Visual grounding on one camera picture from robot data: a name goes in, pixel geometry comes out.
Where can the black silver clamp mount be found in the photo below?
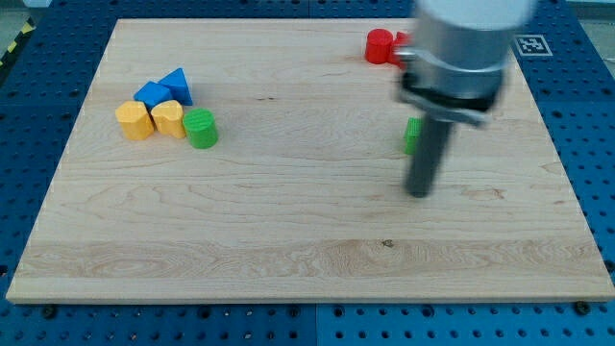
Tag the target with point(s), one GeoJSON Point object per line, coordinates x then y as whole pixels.
{"type": "Point", "coordinates": [461, 98]}

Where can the blue cube block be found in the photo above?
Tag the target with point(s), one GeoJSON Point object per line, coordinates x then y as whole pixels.
{"type": "Point", "coordinates": [152, 94]}

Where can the yellow block left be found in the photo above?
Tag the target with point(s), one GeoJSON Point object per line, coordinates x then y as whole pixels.
{"type": "Point", "coordinates": [134, 120]}

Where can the green cylinder block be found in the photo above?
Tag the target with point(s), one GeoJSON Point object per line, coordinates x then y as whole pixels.
{"type": "Point", "coordinates": [200, 128]}

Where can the red cylinder block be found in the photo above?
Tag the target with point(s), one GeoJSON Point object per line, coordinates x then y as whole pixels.
{"type": "Point", "coordinates": [378, 44]}

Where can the wooden board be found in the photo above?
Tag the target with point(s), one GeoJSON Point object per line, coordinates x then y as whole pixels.
{"type": "Point", "coordinates": [301, 200]}

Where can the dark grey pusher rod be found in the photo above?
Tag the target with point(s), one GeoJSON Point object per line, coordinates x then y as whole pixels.
{"type": "Point", "coordinates": [430, 147]}

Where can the red block behind arm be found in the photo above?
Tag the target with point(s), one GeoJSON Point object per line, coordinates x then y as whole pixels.
{"type": "Point", "coordinates": [401, 39]}

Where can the blue triangle block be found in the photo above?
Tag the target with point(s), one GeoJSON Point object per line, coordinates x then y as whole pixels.
{"type": "Point", "coordinates": [177, 83]}

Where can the white fiducial marker tag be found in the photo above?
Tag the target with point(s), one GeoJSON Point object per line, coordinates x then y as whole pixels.
{"type": "Point", "coordinates": [532, 46]}

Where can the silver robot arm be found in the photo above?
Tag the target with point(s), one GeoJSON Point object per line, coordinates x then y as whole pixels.
{"type": "Point", "coordinates": [453, 71]}

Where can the green star block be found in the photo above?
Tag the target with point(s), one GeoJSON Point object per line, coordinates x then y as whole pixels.
{"type": "Point", "coordinates": [412, 134]}

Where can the yellow heart block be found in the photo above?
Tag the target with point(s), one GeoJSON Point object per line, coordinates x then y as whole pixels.
{"type": "Point", "coordinates": [168, 117]}

